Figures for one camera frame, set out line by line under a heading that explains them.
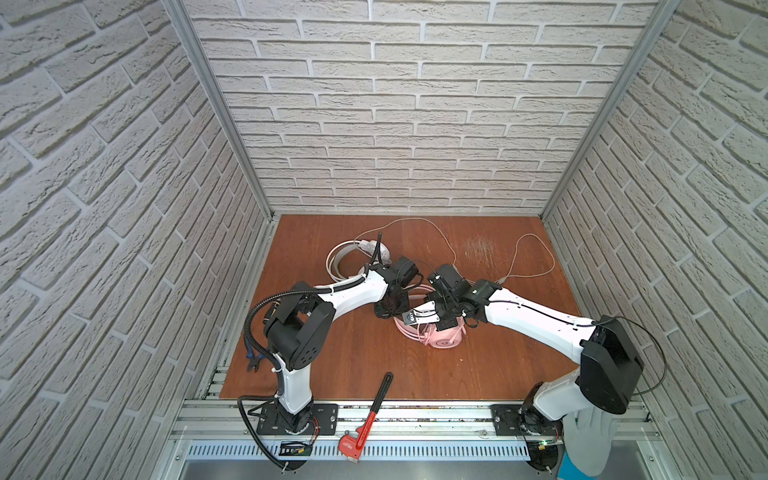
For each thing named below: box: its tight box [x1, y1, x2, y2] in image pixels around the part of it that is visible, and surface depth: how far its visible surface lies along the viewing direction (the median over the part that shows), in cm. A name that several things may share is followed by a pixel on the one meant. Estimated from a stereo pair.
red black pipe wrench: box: [338, 372, 394, 463], surface depth 71 cm
